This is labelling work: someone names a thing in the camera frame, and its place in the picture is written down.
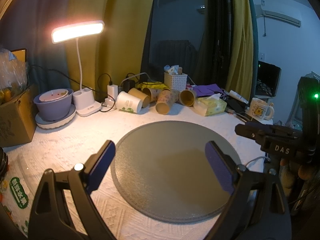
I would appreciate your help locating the purple bowl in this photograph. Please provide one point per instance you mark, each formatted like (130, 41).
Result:
(56, 109)

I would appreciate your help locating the purple cloth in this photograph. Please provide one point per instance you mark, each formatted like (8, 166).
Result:
(207, 90)

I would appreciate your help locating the white air conditioner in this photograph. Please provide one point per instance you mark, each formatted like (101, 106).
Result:
(280, 12)

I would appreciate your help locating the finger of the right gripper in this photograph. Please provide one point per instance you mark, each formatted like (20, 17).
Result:
(253, 131)

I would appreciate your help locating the small pink white bowl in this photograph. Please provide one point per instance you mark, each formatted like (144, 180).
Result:
(53, 95)

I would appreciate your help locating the white plate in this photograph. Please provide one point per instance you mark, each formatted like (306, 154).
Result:
(56, 124)

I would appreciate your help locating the white cartoon mug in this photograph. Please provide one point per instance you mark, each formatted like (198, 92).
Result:
(260, 110)

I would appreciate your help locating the brown paper cup right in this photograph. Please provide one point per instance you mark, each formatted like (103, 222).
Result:
(187, 97)

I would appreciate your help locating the clear plastic fruit bag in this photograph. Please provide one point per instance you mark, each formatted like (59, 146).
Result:
(13, 73)

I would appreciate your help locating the cardboard box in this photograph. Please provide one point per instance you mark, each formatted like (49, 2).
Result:
(18, 119)

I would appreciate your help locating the round grey placemat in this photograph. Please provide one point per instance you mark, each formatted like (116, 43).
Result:
(161, 170)

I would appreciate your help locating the yellow packet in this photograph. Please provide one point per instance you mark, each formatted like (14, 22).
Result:
(152, 85)

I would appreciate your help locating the yellow curtain right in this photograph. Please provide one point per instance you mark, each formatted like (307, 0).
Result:
(241, 64)

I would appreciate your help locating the white charger plug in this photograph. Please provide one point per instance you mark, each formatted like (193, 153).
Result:
(112, 91)

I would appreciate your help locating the blue grey curtain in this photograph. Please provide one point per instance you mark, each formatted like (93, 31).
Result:
(28, 24)

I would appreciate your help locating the patterned paper cup lying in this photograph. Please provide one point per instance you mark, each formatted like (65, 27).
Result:
(152, 93)

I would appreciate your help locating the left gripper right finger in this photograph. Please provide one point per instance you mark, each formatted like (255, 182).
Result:
(257, 207)

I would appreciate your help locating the white woven basket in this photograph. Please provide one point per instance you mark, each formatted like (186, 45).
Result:
(175, 82)

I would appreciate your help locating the yellow curtain left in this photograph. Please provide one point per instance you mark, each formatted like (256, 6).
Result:
(118, 50)

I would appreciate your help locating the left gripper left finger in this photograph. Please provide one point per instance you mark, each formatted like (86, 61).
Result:
(50, 217)

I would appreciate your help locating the white tube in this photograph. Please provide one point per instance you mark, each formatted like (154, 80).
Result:
(238, 97)

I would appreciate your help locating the black monitor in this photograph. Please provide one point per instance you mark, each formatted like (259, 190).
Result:
(268, 77)

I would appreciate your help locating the brown paper cup lying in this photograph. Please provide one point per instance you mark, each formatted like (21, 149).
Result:
(142, 96)

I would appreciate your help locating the white paper cup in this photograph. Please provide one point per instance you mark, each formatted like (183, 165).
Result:
(128, 103)

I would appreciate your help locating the yellow tissue pack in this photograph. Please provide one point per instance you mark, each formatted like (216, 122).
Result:
(210, 105)

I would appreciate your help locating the yellow curtain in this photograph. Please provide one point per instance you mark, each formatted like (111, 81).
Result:
(241, 64)
(118, 50)

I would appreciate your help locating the fruit printed plastic bag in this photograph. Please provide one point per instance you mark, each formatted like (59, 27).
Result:
(16, 197)

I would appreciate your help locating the black round object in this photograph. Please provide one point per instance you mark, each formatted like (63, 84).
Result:
(4, 162)

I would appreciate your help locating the patterned paper cup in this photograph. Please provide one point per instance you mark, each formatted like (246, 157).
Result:
(152, 93)
(165, 101)

